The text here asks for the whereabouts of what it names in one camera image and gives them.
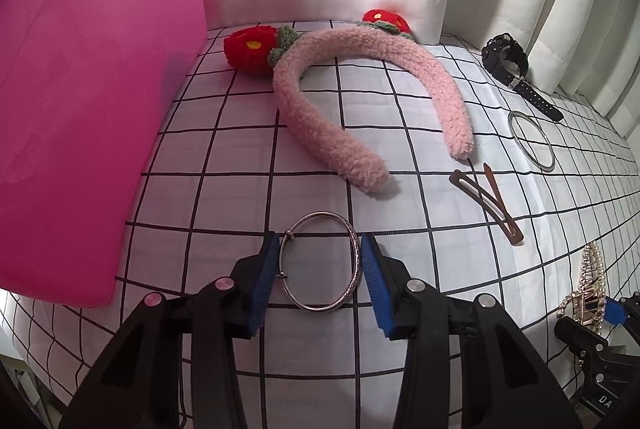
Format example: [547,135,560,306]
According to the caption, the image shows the pink fuzzy headband red flowers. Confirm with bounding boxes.
[223,10,475,197]

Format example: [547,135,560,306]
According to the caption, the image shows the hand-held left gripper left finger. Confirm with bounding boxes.
[59,231,281,429]

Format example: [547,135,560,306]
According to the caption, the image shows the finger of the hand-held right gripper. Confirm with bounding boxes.
[554,315,621,361]
[602,293,640,340]

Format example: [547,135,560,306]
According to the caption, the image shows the plain silver bangle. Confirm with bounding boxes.
[508,110,557,172]

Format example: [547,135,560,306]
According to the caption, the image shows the white black-grid cloth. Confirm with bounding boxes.
[0,26,640,429]

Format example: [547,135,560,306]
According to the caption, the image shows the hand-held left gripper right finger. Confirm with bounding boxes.
[361,234,583,429]

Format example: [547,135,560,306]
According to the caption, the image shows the black wristwatch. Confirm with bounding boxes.
[481,34,565,123]

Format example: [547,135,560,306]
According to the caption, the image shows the pink plastic tub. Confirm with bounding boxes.
[0,0,210,309]

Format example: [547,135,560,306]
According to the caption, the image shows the brown snap hair clip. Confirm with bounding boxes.
[482,163,507,220]
[448,170,525,246]

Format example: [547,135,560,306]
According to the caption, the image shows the silver bangle with clasp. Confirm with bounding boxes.
[276,211,363,313]

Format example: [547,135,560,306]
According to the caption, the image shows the gold pearl hair claw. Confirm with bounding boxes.
[557,243,608,372]

